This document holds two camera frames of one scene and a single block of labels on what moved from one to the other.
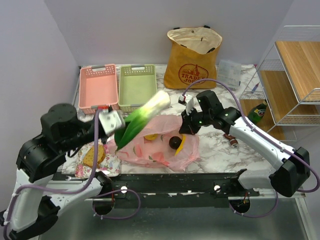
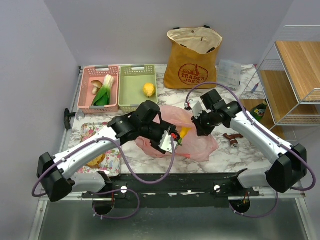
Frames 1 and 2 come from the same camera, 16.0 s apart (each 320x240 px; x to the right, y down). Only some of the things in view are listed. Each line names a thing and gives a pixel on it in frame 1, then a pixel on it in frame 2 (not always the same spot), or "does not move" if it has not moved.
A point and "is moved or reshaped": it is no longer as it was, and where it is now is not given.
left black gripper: (104, 139) → (164, 127)
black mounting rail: (169, 190) does not move
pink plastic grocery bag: (160, 143) is moved or reshaped
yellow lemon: (151, 137) is moved or reshaped
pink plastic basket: (98, 87) does not move
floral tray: (111, 164) does not move
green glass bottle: (256, 114) does not move
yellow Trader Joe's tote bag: (191, 56) does not move
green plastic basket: (137, 83) does not move
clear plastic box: (229, 72) does not move
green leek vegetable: (133, 123) is moved or reshaped
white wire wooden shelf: (284, 92) does not move
